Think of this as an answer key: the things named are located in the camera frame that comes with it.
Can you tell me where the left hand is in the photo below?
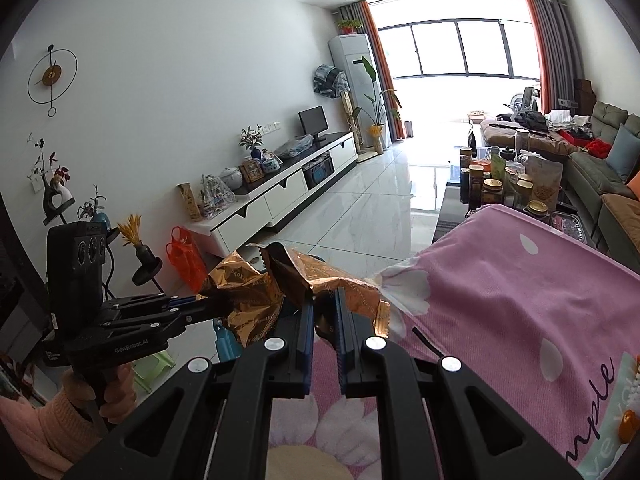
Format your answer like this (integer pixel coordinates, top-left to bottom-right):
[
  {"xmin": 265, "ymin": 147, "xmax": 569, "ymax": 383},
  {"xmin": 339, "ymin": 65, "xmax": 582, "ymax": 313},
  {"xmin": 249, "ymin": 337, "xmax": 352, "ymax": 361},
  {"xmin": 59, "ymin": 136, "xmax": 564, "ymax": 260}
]
[{"xmin": 62, "ymin": 363, "xmax": 137, "ymax": 424}]

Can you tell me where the copper foil snack wrapper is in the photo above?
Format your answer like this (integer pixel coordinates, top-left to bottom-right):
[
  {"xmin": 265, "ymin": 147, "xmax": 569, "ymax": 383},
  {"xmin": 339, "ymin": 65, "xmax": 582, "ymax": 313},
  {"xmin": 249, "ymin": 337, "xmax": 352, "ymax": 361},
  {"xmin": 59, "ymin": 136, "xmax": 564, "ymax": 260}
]
[{"xmin": 198, "ymin": 243, "xmax": 390, "ymax": 347}]

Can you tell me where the round wall clock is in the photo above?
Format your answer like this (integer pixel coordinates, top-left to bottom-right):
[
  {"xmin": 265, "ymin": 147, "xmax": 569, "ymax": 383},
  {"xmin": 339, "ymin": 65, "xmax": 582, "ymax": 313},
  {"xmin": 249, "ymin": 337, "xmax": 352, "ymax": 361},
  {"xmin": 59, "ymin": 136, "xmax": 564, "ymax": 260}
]
[{"xmin": 26, "ymin": 44, "xmax": 79, "ymax": 118}]

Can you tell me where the black plant stand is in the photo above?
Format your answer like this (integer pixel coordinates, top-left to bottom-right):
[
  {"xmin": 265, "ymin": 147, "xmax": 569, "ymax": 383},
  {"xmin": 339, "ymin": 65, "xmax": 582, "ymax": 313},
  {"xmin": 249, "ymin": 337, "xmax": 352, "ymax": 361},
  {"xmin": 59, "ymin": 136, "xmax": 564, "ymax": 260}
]
[{"xmin": 41, "ymin": 184, "xmax": 164, "ymax": 302}]

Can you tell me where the coffee table with jars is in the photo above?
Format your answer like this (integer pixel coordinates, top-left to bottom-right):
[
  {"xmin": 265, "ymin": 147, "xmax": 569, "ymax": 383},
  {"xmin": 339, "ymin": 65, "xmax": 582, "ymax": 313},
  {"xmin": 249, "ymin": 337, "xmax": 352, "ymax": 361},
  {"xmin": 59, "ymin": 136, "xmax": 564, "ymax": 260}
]
[{"xmin": 433, "ymin": 148, "xmax": 590, "ymax": 244}]

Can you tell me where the green sofa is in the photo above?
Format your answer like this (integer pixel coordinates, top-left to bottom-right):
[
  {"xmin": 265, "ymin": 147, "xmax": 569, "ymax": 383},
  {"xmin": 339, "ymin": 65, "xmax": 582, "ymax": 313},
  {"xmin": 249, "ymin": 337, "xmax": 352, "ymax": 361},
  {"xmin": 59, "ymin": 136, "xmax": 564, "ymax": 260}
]
[{"xmin": 565, "ymin": 102, "xmax": 639, "ymax": 271}]

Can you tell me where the tall potted plant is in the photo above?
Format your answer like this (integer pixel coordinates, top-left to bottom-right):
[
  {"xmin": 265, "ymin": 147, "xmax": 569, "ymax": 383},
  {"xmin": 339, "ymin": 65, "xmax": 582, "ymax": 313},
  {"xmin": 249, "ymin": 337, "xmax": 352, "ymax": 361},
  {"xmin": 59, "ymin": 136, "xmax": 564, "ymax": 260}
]
[{"xmin": 352, "ymin": 56, "xmax": 401, "ymax": 155}]

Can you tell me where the white TV cabinet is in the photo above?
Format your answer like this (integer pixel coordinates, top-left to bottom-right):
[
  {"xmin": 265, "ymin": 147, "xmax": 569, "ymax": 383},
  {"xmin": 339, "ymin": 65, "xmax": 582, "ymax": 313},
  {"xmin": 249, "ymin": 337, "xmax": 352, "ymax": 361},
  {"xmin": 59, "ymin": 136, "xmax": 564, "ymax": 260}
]
[{"xmin": 186, "ymin": 133, "xmax": 358, "ymax": 257}]

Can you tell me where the small black monitor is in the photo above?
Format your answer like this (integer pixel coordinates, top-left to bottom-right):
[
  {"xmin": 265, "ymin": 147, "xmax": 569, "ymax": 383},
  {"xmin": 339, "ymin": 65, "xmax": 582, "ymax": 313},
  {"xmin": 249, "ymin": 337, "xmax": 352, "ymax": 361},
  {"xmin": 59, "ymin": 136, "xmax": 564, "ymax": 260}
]
[{"xmin": 298, "ymin": 106, "xmax": 328, "ymax": 143}]

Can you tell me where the white standing air conditioner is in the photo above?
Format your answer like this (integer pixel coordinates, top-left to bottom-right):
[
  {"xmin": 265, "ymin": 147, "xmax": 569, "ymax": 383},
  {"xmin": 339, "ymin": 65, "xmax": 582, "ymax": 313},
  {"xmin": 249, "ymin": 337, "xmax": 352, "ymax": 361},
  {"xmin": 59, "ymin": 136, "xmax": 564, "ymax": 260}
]
[{"xmin": 329, "ymin": 34, "xmax": 390, "ymax": 152}]

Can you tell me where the pink floral tablecloth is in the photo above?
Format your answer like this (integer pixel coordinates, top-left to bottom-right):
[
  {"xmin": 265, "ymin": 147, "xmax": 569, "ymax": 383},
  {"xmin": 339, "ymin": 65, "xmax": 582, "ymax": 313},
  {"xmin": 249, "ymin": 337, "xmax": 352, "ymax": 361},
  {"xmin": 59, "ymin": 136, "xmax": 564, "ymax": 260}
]
[{"xmin": 266, "ymin": 205, "xmax": 639, "ymax": 479}]

